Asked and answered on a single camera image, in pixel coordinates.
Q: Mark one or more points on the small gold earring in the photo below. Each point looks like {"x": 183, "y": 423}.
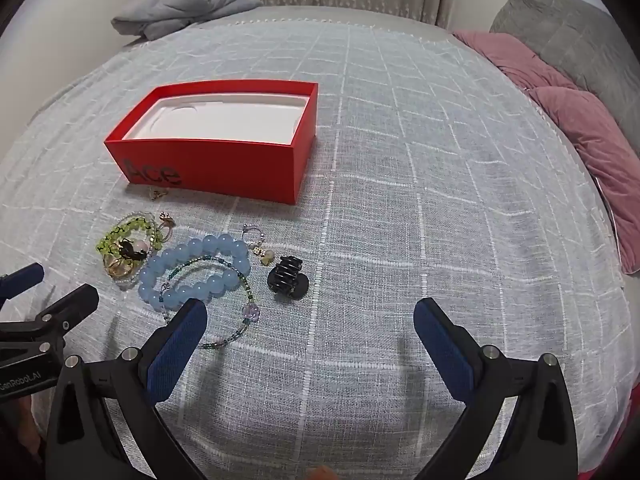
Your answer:
{"x": 159, "y": 194}

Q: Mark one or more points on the grey quilted pillow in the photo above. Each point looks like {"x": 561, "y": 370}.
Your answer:
{"x": 565, "y": 40}

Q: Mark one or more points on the black hair claw clip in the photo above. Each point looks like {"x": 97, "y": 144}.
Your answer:
{"x": 287, "y": 285}

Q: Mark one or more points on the red cardboard box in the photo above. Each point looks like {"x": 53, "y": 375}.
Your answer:
{"x": 225, "y": 165}

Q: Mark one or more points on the grey folded blanket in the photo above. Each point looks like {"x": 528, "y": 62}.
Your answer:
{"x": 185, "y": 5}

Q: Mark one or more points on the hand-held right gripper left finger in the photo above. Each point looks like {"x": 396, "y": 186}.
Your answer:
{"x": 172, "y": 355}

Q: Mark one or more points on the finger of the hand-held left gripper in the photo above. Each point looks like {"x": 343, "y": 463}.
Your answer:
{"x": 75, "y": 305}
{"x": 20, "y": 280}

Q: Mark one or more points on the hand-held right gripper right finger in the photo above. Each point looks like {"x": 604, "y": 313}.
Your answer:
{"x": 442, "y": 355}

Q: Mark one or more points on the beige charm earring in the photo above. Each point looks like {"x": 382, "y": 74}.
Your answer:
{"x": 266, "y": 257}

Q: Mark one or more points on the grey checked bedspread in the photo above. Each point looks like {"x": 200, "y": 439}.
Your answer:
{"x": 425, "y": 210}

